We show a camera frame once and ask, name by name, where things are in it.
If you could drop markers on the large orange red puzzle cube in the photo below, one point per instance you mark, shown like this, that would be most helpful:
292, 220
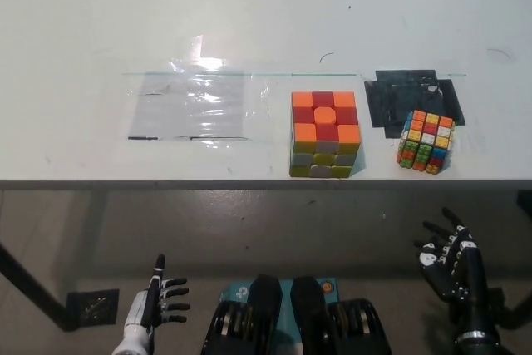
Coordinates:
324, 134

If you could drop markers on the small multicolour studded puzzle cube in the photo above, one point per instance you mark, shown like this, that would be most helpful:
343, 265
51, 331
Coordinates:
426, 141

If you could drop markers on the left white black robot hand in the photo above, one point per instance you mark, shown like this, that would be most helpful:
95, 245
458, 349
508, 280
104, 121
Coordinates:
139, 313

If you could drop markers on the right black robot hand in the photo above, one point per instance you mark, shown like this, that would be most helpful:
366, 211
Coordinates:
471, 276

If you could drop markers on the clear plastic sheet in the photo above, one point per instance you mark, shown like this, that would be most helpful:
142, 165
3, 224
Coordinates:
187, 109

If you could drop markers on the black diagonal table leg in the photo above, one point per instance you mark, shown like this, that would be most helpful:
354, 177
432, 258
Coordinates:
37, 290
519, 309

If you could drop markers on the black tape patch on desk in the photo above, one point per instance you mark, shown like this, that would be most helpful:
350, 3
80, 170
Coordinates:
390, 97

